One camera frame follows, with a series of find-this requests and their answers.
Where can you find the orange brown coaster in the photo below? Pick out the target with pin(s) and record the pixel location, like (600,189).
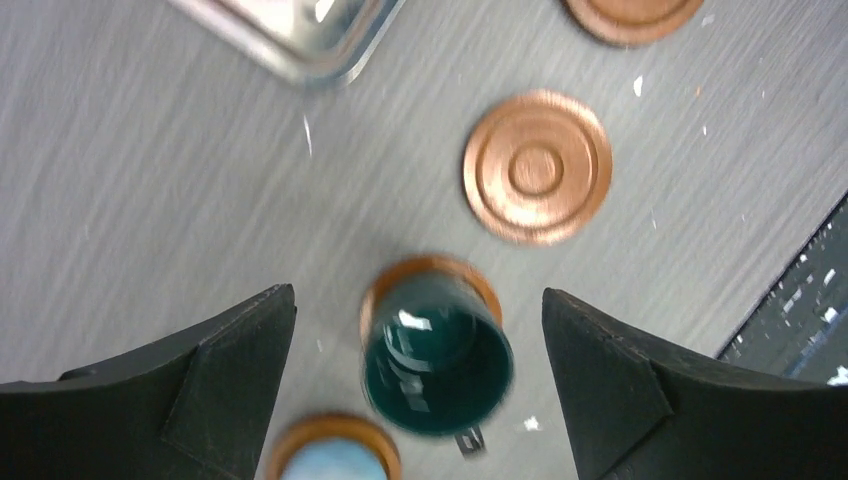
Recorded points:
(324,426)

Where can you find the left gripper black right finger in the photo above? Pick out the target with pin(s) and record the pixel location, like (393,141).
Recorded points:
(637,406)

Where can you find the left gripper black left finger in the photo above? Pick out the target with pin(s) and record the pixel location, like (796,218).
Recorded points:
(195,404)

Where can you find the metal tray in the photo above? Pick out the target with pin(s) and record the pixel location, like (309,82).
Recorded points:
(309,44)

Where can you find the dark green mug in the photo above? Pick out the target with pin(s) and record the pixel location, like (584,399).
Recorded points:
(436,361)

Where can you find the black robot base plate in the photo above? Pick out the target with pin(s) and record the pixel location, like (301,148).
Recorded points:
(799,329)

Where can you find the white blue mug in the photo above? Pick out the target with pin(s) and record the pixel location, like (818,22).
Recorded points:
(334,459)

